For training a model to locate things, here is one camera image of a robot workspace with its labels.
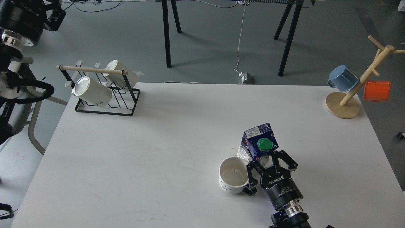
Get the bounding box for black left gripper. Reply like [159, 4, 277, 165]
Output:
[0, 0, 66, 46]

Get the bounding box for blue and white milk carton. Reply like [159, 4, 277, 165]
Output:
[237, 123, 279, 161]

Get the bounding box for white cable on floor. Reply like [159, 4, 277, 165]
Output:
[193, 0, 250, 75]

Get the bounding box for orange cup on tree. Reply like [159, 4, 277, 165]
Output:
[363, 80, 391, 102]

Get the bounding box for grey power plug on floor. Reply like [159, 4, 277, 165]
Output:
[239, 72, 253, 84]

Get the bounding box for grey office chair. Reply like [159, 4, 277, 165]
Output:
[0, 57, 68, 155]

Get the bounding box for white mug front on rack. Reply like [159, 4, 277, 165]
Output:
[71, 76, 112, 107]

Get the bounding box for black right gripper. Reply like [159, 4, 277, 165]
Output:
[246, 150, 303, 211]

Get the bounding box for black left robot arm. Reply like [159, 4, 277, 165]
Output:
[0, 0, 66, 143]

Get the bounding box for black table legs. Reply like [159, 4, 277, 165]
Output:
[274, 0, 304, 77]
[155, 0, 182, 68]

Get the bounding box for wooden mug tree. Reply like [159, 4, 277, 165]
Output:
[325, 35, 404, 119]

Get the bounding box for white mug rear on rack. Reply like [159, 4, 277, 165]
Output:
[103, 60, 141, 92]

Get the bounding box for black table legs right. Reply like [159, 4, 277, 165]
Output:
[274, 0, 304, 77]

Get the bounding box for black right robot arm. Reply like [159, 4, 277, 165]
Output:
[246, 150, 311, 228]

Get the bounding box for black wire mug rack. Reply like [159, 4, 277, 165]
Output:
[57, 61, 140, 116]

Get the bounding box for blue cup on tree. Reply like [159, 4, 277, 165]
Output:
[327, 65, 360, 92]

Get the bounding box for black table legs left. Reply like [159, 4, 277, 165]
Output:
[155, 0, 182, 68]

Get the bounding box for white mug on rack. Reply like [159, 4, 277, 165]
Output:
[71, 76, 112, 107]
[103, 60, 141, 92]

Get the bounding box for white mug with black handle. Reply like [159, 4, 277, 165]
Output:
[219, 157, 257, 196]

